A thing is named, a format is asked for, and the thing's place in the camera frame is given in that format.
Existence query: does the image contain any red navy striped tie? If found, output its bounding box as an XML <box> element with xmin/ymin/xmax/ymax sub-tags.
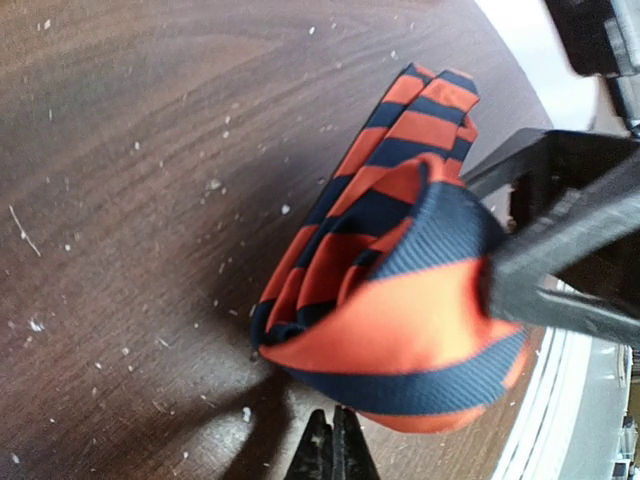
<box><xmin>251</xmin><ymin>64</ymin><xmax>527</xmax><ymax>433</ymax></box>

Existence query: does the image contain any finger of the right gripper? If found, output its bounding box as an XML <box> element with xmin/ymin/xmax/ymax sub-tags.
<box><xmin>462</xmin><ymin>128</ymin><xmax>639</xmax><ymax>230</ymax></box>
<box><xmin>484</xmin><ymin>164</ymin><xmax>639</xmax><ymax>345</ymax></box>

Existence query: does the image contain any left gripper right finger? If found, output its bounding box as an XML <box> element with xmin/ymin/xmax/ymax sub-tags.
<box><xmin>332</xmin><ymin>405</ymin><xmax>375</xmax><ymax>480</ymax></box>

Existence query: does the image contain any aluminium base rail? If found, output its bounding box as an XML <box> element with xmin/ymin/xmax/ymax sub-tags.
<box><xmin>493</xmin><ymin>329</ymin><xmax>636</xmax><ymax>479</ymax></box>

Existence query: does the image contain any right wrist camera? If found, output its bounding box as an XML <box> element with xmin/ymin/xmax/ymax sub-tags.
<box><xmin>545</xmin><ymin>0</ymin><xmax>639</xmax><ymax>138</ymax></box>

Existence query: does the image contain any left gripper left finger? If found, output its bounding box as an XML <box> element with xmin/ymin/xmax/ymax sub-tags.
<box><xmin>284</xmin><ymin>409</ymin><xmax>333</xmax><ymax>480</ymax></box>

